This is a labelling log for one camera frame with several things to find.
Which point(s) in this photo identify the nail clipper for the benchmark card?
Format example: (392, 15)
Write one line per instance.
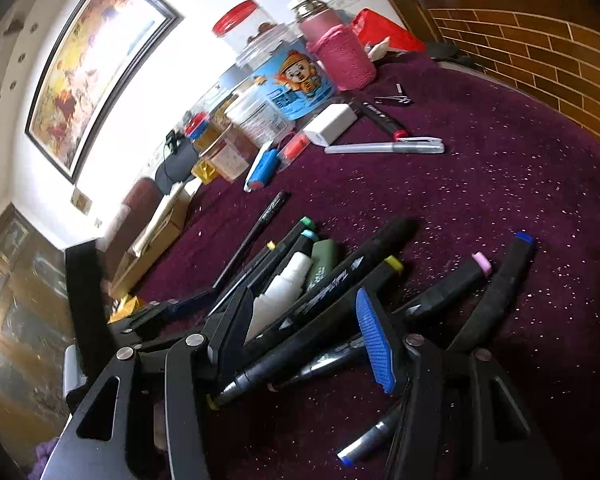
(395, 100)

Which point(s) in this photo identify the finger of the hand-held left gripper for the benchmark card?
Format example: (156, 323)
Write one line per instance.
(195, 301)

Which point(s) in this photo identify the pile of black markers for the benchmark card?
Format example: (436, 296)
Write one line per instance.
(330, 285)

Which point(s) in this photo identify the thin black pen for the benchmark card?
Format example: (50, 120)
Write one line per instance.
(252, 242)

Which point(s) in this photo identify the blue labelled plastic tub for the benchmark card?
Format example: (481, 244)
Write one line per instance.
(292, 85)

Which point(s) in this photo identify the wooden glass-door cabinet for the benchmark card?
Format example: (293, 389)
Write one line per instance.
(20, 320)

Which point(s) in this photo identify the purple glitter tablecloth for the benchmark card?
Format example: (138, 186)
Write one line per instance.
(480, 200)

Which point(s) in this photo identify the teal-capped black marker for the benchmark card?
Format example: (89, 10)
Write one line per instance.
(295, 255)

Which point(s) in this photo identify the pink-capped black marker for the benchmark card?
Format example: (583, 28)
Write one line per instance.
(445, 292)

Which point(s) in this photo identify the white charger block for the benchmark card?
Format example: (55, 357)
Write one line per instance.
(330, 125)

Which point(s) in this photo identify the wall socket plate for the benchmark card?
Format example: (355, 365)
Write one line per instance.
(82, 199)

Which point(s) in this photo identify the yellow box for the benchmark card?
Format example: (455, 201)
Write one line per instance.
(127, 310)

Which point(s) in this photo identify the black pen with red end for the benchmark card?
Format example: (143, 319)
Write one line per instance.
(377, 114)

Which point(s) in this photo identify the pink bottle with knit sleeve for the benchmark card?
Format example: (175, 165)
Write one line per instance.
(340, 55)

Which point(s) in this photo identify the jar with orange contents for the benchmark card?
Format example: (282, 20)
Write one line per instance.
(225, 157)

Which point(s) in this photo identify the blue-capped black marker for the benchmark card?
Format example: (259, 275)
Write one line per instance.
(500, 290)

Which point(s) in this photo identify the white squeeze bottle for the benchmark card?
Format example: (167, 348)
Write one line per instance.
(280, 292)

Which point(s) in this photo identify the small teal red object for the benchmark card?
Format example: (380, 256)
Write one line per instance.
(262, 167)

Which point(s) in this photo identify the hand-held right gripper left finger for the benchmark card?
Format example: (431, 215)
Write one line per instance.
(230, 330)

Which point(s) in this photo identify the silver pen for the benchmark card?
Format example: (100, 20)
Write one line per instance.
(380, 147)

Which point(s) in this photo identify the red-lid clear plastic jar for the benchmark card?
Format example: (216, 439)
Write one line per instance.
(250, 30)

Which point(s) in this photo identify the brown chair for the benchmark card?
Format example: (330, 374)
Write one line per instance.
(130, 205)

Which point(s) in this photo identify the golden jar with blue lid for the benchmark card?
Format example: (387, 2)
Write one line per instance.
(205, 132)

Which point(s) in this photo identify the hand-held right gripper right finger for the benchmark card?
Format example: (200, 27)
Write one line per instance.
(377, 345)

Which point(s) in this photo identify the open cardboard box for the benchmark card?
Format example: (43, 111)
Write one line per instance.
(150, 255)

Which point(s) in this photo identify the red box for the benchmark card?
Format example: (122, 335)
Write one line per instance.
(380, 27)

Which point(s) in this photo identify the framed painting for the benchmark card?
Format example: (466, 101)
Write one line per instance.
(90, 70)

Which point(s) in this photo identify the brown brick-pattern ledge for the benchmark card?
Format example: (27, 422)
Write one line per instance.
(530, 35)

